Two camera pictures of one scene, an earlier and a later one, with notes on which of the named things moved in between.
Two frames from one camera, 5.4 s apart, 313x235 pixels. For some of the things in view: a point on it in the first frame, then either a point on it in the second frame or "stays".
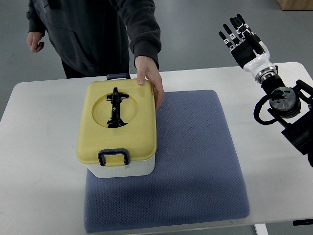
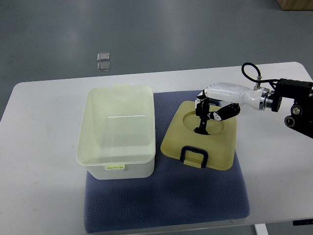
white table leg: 261,229 stays
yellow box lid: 138,136 to 216,150
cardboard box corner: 296,5 stays
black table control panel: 304,222 stays
